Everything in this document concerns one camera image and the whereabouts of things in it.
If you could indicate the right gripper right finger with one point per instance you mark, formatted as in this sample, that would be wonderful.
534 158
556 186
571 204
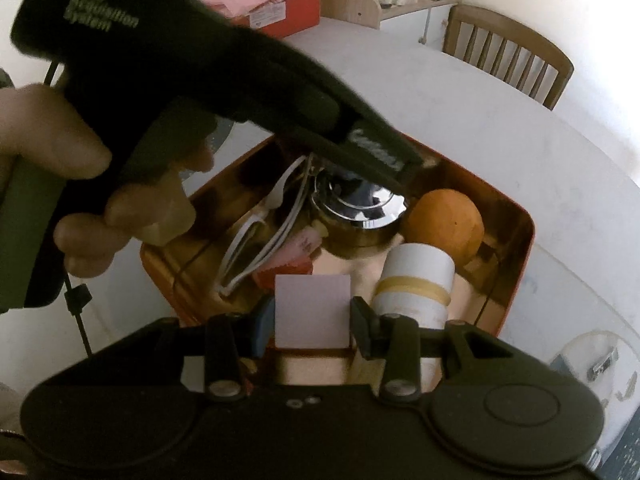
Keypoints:
393 340

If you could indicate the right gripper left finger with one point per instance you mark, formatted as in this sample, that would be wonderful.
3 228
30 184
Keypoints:
229 338

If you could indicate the white cylindrical bottle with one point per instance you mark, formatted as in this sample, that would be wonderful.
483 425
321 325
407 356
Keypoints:
416 281

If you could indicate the red snack packet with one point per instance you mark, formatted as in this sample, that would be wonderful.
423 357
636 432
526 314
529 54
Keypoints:
266 278

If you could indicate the pink sticky note pad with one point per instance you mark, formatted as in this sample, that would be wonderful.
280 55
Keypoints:
312 312

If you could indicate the white sunglasses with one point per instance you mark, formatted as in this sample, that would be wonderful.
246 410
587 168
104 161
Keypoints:
255 241

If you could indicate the silver round compact mirror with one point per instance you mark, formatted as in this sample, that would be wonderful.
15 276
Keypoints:
360 216

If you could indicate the orange fruit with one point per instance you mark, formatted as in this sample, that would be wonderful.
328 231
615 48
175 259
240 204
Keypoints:
448 220

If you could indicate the pink small tube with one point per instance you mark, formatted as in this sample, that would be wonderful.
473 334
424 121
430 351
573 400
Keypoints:
311 237

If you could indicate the red cardboard box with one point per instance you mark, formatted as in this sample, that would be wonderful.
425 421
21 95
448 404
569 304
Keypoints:
283 18

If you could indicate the silver nail clipper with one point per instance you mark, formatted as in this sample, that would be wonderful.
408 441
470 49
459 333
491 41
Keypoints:
601 366

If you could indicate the round decorated placemat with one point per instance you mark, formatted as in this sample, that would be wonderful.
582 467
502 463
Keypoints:
616 454

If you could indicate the white sideboard cabinet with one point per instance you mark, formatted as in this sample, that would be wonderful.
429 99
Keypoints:
423 22

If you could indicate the wooden chair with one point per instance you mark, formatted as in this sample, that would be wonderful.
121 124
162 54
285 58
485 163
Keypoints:
509 51

